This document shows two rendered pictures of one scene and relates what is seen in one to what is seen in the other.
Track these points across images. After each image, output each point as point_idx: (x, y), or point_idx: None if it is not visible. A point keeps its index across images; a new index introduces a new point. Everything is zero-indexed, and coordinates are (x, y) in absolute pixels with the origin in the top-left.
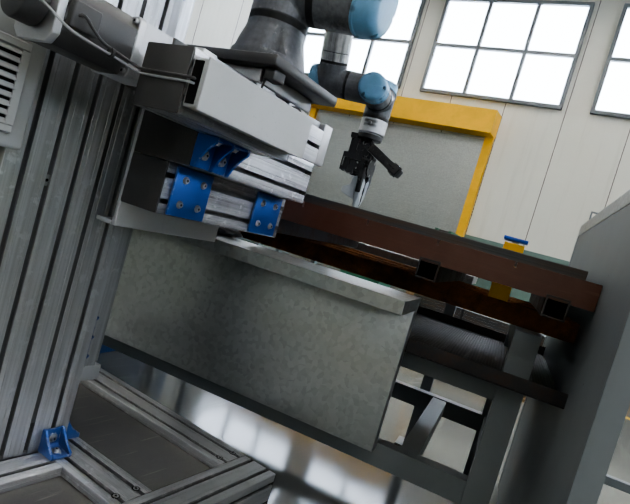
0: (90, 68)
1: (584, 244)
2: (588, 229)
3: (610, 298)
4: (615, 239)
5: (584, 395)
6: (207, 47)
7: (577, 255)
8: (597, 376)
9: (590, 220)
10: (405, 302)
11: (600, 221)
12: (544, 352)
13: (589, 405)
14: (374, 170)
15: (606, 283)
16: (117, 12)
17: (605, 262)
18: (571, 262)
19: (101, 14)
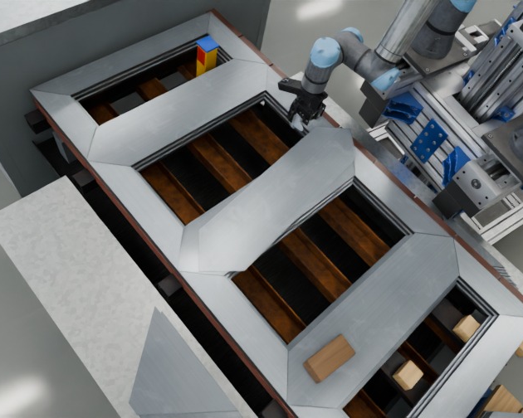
0: (476, 55)
1: (56, 40)
2: (44, 28)
3: (237, 2)
4: None
5: (241, 33)
6: (459, 46)
7: (25, 61)
8: (253, 20)
9: (36, 21)
10: (300, 71)
11: (120, 0)
12: (38, 141)
13: (253, 28)
14: (291, 104)
15: (218, 4)
16: (480, 26)
17: (198, 2)
18: None
19: (480, 24)
